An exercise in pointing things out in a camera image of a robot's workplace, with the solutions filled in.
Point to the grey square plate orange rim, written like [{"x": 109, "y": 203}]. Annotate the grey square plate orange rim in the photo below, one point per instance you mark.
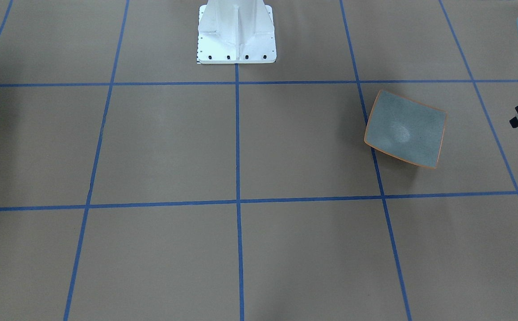
[{"x": 406, "y": 129}]

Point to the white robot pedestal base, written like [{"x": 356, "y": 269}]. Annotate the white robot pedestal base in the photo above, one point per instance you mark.
[{"x": 236, "y": 32}]

